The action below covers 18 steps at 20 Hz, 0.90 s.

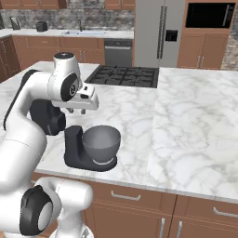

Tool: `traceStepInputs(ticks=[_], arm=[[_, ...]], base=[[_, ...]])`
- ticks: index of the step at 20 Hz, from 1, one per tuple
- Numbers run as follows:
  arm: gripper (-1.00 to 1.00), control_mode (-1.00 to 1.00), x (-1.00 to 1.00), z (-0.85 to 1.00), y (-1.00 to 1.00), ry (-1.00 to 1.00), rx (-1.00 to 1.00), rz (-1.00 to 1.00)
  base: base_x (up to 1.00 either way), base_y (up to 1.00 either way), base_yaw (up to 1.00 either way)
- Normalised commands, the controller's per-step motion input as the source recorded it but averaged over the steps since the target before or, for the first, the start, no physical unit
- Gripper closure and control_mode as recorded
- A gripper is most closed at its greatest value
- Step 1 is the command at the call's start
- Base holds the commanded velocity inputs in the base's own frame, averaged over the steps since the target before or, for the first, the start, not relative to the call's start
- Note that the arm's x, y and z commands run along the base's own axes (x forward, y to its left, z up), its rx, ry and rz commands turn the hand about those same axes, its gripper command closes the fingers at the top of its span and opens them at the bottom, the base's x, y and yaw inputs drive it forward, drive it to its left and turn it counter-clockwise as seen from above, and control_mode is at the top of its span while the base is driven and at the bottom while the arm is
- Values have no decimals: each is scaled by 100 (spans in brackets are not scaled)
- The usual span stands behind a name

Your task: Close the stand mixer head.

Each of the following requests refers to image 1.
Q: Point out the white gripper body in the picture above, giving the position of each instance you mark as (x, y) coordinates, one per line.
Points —
(86, 103)

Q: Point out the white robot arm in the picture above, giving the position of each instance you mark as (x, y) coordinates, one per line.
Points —
(21, 145)

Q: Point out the black stand mixer head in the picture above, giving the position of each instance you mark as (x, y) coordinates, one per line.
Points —
(51, 121)

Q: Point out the grey mixer bowl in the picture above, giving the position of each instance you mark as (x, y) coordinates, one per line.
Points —
(100, 142)

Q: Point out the black stand mixer base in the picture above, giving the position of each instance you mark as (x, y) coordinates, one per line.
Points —
(73, 147)

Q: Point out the black gas hob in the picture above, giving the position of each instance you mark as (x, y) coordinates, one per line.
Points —
(124, 76)

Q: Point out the grey dishwasher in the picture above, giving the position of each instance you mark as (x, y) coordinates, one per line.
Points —
(118, 54)

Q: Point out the brown base cupboard run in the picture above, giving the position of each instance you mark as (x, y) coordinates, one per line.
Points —
(40, 49)

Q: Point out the white sink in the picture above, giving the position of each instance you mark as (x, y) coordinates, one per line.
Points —
(83, 32)

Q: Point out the dark tap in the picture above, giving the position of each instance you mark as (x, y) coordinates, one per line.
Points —
(81, 25)

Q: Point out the black toaster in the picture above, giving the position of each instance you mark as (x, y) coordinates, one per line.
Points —
(41, 26)

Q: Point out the grey fridge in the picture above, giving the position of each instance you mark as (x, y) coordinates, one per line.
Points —
(148, 31)

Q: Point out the dark knife block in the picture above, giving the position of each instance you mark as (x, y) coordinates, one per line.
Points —
(15, 23)

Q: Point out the brown drawer front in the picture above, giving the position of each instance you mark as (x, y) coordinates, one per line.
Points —
(198, 207)
(155, 198)

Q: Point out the brown cupboard door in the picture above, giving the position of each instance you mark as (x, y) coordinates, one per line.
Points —
(124, 221)
(207, 231)

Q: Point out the brown tall cupboard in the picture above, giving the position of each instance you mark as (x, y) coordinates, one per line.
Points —
(201, 49)

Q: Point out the black microwave oven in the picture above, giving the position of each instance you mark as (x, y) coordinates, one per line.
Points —
(209, 15)

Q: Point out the brown wall cupboard run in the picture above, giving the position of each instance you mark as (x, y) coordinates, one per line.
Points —
(120, 4)
(31, 3)

